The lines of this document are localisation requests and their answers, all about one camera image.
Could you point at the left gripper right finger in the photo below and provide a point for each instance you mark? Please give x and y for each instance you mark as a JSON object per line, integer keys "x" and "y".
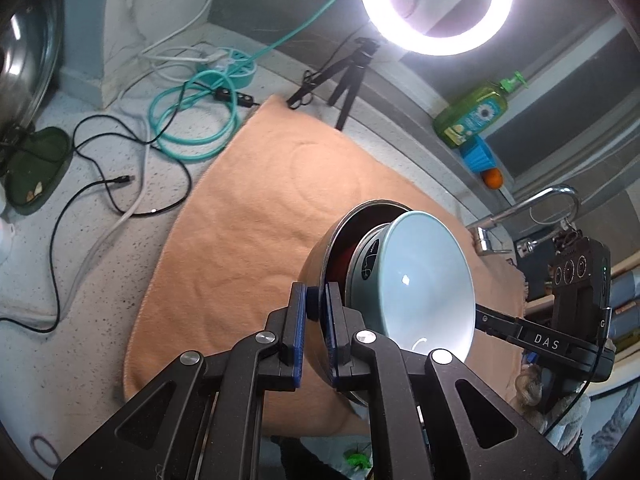
{"x": 431, "y": 417}

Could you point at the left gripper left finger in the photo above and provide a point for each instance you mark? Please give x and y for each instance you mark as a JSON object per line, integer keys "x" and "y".
{"x": 201, "y": 417}

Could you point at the light blue ceramic bowl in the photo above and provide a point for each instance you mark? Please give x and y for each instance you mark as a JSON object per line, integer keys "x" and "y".
{"x": 410, "y": 281}

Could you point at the red steel bowl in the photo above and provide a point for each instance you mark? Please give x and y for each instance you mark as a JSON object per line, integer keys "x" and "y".
{"x": 348, "y": 233}

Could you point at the large stainless steel bowl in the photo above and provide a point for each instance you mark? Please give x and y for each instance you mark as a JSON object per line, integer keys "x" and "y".
{"x": 327, "y": 344}

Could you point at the gloved right hand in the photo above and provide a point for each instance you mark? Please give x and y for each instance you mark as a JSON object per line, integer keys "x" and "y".
{"x": 528, "y": 394}

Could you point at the beige towel mat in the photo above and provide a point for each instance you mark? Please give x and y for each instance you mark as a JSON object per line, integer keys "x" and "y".
{"x": 252, "y": 220}

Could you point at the orange fruit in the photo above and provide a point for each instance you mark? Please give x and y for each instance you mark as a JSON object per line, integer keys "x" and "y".
{"x": 492, "y": 178}

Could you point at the blue plastic cup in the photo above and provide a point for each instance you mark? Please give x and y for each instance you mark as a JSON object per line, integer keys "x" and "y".
{"x": 477, "y": 155}

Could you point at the green dish soap bottle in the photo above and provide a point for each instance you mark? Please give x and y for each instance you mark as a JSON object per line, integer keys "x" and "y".
{"x": 476, "y": 111}

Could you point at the green glass dish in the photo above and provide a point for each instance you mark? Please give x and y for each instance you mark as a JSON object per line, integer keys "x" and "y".
{"x": 32, "y": 165}

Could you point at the steel pot lid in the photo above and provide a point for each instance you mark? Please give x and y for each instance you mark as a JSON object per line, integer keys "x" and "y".
{"x": 30, "y": 43}

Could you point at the black inline switch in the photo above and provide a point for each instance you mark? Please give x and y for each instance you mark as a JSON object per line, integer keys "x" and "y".
{"x": 240, "y": 99}

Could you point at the teal cable reel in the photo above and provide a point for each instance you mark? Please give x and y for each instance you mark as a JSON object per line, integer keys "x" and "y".
{"x": 234, "y": 64}

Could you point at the ring light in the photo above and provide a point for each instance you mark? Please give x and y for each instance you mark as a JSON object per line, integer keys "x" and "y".
{"x": 394, "y": 28}

